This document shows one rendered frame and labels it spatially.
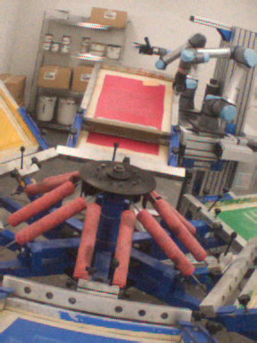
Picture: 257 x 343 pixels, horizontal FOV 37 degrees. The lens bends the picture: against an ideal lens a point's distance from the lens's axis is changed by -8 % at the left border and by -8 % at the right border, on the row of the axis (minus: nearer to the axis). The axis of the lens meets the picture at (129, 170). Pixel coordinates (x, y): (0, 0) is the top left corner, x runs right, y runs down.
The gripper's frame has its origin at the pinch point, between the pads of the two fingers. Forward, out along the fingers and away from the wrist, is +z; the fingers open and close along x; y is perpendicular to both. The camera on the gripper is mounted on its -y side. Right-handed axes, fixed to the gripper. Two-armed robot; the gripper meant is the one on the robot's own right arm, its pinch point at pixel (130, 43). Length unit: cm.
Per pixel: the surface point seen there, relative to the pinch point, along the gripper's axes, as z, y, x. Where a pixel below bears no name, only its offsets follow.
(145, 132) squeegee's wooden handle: -44, 24, -121
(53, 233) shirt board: -22, 50, -194
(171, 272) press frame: -79, 34, -213
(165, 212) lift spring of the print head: -69, 18, -198
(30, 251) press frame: -26, 34, -225
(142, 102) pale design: -34, 19, -89
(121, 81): -16, 12, -78
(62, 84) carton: 131, 116, 175
